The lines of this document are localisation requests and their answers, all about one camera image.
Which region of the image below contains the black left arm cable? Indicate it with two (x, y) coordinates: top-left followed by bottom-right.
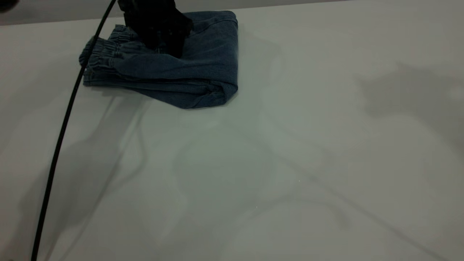
(31, 0), (117, 261)

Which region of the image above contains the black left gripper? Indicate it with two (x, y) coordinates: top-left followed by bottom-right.
(118, 0), (193, 59)

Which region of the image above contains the blue denim shorts basketball print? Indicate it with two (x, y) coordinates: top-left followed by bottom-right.
(79, 10), (239, 109)

